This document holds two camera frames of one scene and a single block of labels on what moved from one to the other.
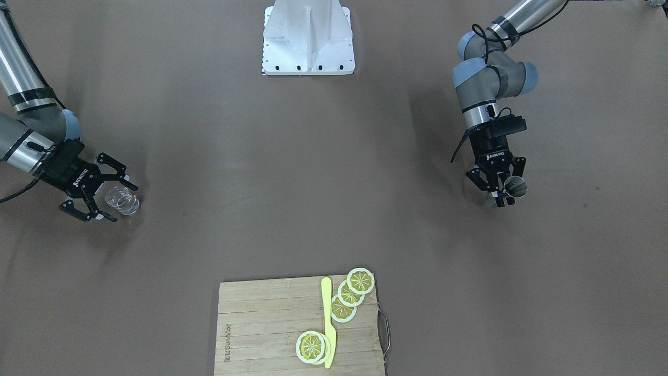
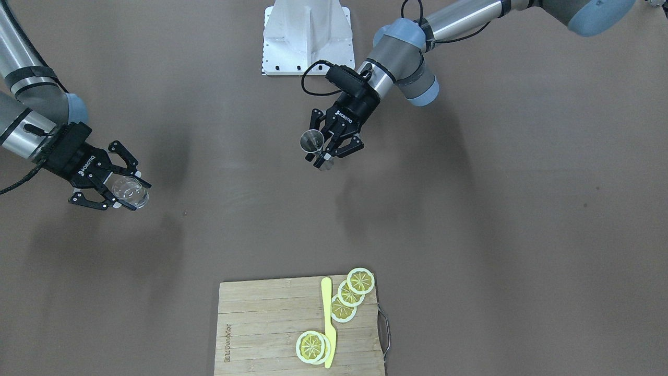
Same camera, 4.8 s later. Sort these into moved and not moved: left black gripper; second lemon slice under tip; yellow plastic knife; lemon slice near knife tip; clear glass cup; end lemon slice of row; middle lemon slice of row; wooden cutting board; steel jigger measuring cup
Moved: clear glass cup; steel jigger measuring cup; left black gripper
Not moved: second lemon slice under tip; yellow plastic knife; end lemon slice of row; lemon slice near knife tip; wooden cutting board; middle lemon slice of row
